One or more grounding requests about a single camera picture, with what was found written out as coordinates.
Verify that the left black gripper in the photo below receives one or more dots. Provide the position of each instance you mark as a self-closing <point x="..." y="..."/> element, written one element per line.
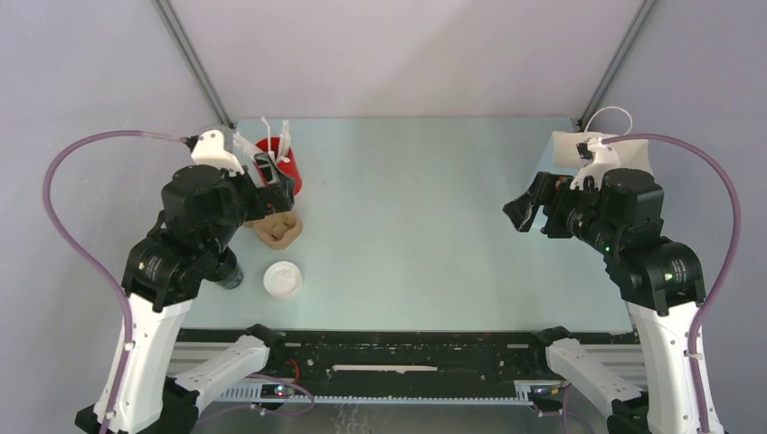
<point x="277" y="195"/>

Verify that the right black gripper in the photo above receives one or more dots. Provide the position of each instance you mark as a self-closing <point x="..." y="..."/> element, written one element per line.
<point x="552" y="189"/>

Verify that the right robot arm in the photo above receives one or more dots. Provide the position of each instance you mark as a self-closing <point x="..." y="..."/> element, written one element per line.
<point x="661" y="283"/>

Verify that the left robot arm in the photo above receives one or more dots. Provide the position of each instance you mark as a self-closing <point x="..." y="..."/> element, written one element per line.
<point x="203" y="207"/>

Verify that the red cup holder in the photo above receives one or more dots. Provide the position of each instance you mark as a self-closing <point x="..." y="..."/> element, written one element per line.
<point x="283" y="170"/>

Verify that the brown cardboard tray stack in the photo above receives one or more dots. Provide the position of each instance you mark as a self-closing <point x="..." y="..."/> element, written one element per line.
<point x="277" y="230"/>

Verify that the white lid stack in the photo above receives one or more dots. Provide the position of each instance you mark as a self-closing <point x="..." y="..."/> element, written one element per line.
<point x="283" y="280"/>

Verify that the white paper bag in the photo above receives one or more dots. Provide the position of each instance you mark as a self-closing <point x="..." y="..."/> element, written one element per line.
<point x="560" y="137"/>

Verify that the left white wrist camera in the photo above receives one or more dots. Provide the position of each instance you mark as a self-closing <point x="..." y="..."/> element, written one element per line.
<point x="214" y="148"/>

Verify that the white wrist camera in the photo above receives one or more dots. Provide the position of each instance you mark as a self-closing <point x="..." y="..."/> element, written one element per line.
<point x="597" y="160"/>
<point x="214" y="148"/>

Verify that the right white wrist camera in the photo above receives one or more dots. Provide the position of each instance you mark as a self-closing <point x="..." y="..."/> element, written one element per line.
<point x="597" y="160"/>

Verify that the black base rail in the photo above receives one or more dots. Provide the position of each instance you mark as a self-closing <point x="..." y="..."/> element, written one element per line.
<point x="459" y="368"/>

